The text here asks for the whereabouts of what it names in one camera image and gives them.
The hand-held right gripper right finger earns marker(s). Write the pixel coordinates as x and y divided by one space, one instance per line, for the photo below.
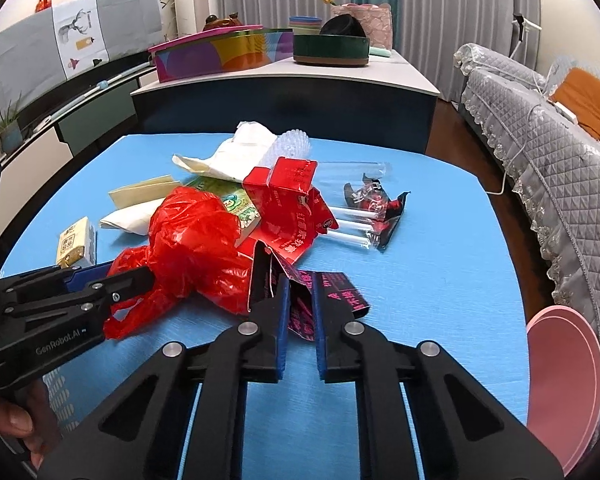
321 332

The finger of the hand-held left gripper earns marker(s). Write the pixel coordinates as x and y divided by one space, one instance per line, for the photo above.
125 285
87 277

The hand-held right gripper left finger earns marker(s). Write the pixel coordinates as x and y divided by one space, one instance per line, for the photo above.
281 332

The red plastic bag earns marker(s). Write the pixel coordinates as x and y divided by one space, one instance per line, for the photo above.
190 250

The green snack packet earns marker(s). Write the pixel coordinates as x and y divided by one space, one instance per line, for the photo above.
237 207

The pink plastic basin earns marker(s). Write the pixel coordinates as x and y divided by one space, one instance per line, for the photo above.
565 385

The black clip on white arm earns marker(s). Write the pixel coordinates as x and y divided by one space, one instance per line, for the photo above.
520 22

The person's left hand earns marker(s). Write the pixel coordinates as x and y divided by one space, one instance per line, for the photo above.
10 420

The white folded paper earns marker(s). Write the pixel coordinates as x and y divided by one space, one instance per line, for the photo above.
130 217

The beige folded paper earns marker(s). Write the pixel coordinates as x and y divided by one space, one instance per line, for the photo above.
142 190

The clear plastic tube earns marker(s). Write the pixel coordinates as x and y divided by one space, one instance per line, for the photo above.
350 170
352 213
347 239

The blue tablecloth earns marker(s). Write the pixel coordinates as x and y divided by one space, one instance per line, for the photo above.
430 285

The black red snack wrapper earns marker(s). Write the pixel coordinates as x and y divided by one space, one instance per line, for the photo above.
380 205

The television cabinet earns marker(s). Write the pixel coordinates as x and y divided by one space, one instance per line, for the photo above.
80 125

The small potted plant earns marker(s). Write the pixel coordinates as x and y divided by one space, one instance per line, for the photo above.
7 130

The white crumpled paper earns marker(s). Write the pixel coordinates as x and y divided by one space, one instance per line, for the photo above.
240 147

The white bubble foam wrap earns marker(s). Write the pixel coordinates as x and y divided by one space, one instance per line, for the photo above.
290 147

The white rod with blue knob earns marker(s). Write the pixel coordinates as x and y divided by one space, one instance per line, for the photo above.
100 85

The white top coffee table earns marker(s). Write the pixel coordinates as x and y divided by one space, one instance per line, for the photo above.
330 105

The television with grey cover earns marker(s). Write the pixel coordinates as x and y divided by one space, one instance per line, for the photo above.
30 50

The colourful tin box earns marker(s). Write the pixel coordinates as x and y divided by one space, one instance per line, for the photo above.
205 60

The brown teapot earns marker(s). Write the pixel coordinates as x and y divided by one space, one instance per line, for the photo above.
220 22

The green round tin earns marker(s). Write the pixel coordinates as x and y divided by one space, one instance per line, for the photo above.
330 50

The grey quilted sofa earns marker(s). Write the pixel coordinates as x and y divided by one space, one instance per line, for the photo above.
555 170

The mint green case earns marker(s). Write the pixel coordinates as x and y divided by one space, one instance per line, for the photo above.
380 51

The stack of coloured bowls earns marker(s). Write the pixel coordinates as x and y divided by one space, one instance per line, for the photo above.
305 25

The pink basket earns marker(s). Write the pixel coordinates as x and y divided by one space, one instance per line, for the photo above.
377 27

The white power strip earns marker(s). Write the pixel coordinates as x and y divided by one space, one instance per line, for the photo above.
564 111

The orange cushion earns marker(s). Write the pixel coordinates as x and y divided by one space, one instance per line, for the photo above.
585 100

